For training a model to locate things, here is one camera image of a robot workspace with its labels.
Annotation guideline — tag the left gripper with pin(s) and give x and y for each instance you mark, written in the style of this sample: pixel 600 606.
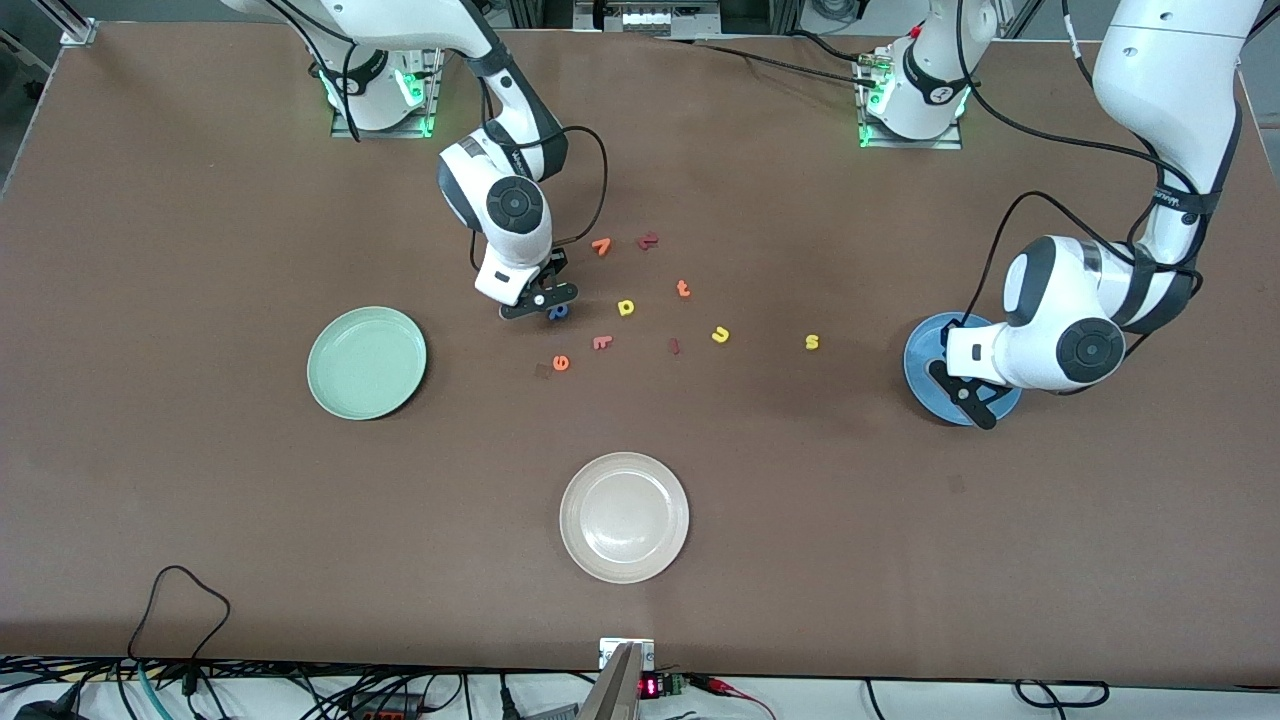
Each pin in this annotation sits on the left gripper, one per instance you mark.
pixel 944 334

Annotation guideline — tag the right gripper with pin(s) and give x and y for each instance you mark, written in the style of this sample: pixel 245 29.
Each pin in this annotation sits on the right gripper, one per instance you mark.
pixel 556 263

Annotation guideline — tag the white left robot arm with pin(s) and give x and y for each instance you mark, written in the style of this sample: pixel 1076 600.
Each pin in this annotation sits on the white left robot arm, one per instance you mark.
pixel 1170 60

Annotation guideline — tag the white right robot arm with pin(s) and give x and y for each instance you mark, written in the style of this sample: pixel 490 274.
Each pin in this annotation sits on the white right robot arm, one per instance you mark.
pixel 420 25

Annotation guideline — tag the blue plate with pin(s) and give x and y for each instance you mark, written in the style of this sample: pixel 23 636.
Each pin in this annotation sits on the blue plate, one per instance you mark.
pixel 920 365

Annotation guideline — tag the orange foam letter v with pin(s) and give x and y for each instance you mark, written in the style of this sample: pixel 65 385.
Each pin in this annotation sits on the orange foam letter v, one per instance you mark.
pixel 604 248

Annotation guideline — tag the pale green plate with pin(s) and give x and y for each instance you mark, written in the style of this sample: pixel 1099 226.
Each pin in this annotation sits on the pale green plate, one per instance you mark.
pixel 366 362

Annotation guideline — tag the cream white plate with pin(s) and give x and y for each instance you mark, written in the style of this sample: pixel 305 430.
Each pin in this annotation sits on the cream white plate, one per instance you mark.
pixel 624 518

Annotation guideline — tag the grey control box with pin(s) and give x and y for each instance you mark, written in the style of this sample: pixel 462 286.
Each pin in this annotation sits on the grey control box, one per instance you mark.
pixel 650 18

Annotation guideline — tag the red clip leads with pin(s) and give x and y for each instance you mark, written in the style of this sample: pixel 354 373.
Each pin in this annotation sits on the red clip leads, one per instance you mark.
pixel 722 686

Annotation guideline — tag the red LED display module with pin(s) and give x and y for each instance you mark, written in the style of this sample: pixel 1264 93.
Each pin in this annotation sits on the red LED display module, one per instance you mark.
pixel 650 687

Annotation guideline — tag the black power plug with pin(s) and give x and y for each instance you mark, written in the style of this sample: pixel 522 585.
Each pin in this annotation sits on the black power plug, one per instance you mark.
pixel 45 710

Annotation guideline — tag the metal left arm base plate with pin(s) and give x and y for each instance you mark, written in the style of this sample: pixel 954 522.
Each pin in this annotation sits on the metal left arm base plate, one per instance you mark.
pixel 910 144

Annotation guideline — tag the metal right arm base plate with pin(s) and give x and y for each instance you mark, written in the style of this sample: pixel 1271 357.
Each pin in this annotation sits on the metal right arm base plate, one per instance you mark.
pixel 415 131

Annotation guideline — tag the grey metal camera mount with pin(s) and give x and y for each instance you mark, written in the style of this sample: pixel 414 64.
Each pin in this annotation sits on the grey metal camera mount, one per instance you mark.
pixel 622 690

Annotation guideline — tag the aluminium frame extrusion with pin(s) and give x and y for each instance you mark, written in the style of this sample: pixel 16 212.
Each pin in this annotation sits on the aluminium frame extrusion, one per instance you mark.
pixel 75 30

